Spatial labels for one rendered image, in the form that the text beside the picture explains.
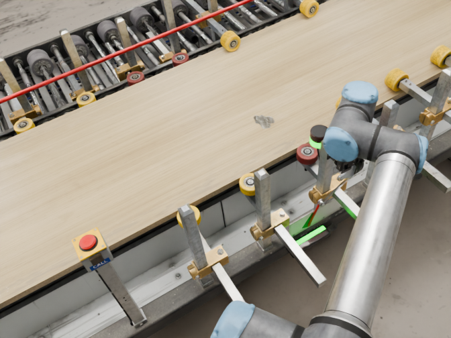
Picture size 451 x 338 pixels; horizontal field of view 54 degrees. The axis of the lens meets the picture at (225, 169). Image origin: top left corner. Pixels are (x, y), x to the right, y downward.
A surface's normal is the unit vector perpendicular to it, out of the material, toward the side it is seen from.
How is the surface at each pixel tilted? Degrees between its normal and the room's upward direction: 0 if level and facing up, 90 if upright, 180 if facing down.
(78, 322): 0
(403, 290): 0
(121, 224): 0
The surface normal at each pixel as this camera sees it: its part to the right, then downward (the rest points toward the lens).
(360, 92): -0.05, -0.69
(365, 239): -0.31, -0.73
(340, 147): -0.51, 0.70
